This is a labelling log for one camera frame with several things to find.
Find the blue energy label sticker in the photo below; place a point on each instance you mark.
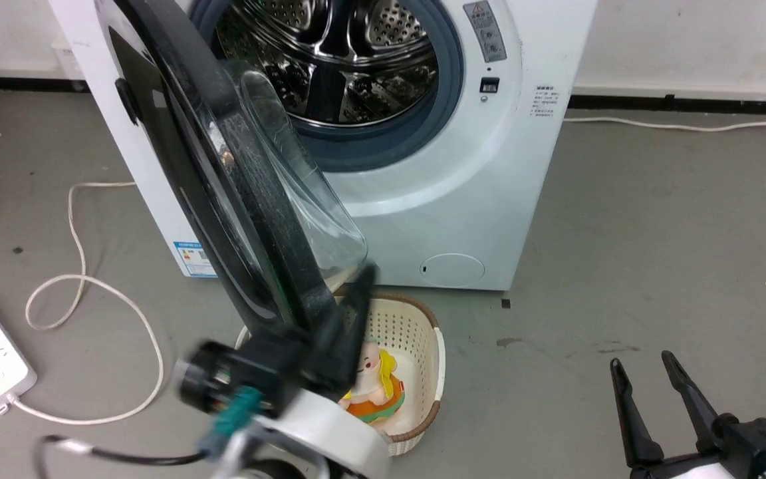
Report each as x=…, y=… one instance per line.
x=195, y=259

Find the yellow orange plush doll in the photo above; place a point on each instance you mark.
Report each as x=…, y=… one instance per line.
x=376, y=386

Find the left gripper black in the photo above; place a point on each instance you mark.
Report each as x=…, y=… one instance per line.
x=256, y=372

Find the steel washing machine drum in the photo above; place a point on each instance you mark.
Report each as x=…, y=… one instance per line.
x=343, y=60

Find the round drain filter cover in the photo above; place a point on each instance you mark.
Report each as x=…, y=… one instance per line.
x=451, y=269

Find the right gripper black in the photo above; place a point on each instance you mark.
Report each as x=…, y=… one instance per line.
x=749, y=449

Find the black washing machine door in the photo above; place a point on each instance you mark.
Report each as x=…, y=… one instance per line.
x=223, y=173

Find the white front-load washing machine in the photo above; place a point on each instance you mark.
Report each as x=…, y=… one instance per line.
x=469, y=179

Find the white perforated laundry basket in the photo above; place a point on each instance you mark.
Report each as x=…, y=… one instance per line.
x=416, y=346

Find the grey warning label sticker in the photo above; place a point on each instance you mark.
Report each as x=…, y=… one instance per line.
x=486, y=30

